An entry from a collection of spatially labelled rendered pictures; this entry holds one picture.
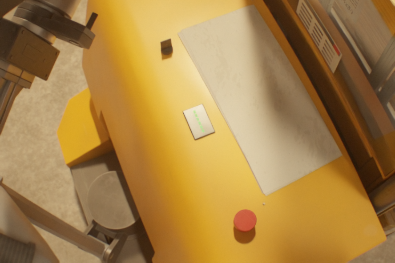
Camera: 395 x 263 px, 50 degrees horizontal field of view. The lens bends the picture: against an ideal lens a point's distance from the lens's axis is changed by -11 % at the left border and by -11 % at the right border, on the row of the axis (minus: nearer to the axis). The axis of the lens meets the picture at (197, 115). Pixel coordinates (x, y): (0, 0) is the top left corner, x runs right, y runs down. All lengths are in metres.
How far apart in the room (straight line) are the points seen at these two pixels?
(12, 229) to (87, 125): 1.03
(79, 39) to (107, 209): 0.77
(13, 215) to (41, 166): 1.38
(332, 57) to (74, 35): 0.46
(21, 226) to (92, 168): 1.04
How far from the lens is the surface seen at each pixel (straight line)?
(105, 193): 1.31
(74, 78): 1.98
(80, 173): 1.51
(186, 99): 0.88
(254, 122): 0.86
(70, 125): 1.51
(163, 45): 0.91
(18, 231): 0.47
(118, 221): 1.29
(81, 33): 0.60
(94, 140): 1.44
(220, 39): 0.94
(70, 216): 1.79
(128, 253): 1.42
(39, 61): 0.66
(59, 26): 0.61
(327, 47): 0.85
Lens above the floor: 1.69
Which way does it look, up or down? 67 degrees down
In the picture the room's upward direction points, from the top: 3 degrees counter-clockwise
